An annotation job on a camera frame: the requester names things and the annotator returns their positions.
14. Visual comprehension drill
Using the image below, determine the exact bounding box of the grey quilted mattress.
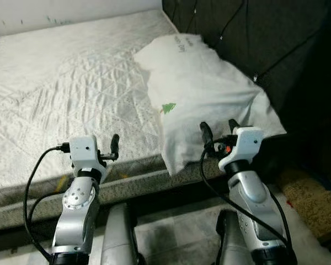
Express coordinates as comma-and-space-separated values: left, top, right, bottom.
0, 8, 282, 232

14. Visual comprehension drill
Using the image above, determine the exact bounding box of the brown woven floor mat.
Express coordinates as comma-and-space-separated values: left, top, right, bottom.
276, 168, 331, 243

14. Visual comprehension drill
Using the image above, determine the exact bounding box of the silver robot left leg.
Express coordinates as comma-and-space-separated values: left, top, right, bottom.
101, 203, 141, 265

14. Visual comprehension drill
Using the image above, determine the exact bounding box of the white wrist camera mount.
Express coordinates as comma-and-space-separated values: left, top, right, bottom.
218, 126, 264, 172
69, 135, 108, 180

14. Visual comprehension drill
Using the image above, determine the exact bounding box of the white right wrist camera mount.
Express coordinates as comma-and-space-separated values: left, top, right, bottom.
218, 126, 264, 172

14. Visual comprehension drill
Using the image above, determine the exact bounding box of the black tufted headboard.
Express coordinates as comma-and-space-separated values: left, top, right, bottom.
162, 0, 331, 183

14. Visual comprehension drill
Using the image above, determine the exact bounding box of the white pillow with green print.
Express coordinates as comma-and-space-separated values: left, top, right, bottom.
134, 34, 287, 177

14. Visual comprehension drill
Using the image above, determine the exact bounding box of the silver robot leg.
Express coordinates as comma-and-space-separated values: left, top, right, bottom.
215, 210, 254, 265
101, 203, 141, 265

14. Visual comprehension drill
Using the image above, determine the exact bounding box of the silver robot right leg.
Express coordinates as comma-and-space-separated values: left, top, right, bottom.
215, 210, 254, 265

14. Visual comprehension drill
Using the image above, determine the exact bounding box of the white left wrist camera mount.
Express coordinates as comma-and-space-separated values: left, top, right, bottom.
69, 135, 108, 180

